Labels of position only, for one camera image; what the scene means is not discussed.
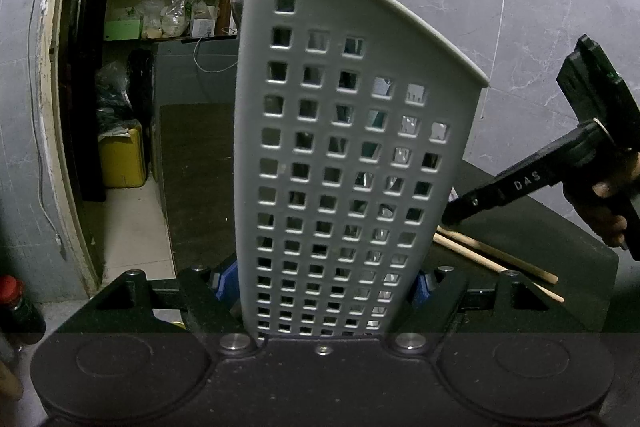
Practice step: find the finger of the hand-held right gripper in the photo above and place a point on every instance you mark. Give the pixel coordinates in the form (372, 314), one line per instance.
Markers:
(470, 207)

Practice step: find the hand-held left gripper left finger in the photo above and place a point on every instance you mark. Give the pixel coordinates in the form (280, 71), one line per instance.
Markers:
(227, 279)

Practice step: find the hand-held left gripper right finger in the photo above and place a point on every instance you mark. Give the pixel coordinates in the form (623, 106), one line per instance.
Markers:
(419, 289)

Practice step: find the plain wooden chopstick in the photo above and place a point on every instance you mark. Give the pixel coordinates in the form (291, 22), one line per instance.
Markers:
(500, 255)
(500, 268)

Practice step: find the white perforated utensil basket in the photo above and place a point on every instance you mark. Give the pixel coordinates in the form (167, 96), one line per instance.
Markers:
(325, 187)

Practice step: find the person's right hand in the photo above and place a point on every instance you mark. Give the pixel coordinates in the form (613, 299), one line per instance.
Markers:
(600, 217)

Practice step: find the yellow plastic container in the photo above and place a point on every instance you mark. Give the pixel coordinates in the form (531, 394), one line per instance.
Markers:
(122, 162)

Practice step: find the grey cabinet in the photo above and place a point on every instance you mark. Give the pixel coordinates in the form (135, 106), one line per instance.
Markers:
(185, 72)

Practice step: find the red-capped bottle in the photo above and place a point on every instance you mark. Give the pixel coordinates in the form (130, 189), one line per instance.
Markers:
(10, 289)

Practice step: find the small white box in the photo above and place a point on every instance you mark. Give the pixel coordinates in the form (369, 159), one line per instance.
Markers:
(204, 28)

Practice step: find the clear plastic food bag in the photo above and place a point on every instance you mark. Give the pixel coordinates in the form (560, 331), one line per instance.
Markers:
(175, 17)

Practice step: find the green box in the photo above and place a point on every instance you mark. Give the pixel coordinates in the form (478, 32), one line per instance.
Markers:
(122, 30)

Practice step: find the wooden door frame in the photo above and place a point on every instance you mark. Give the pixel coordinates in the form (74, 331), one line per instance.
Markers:
(50, 82)

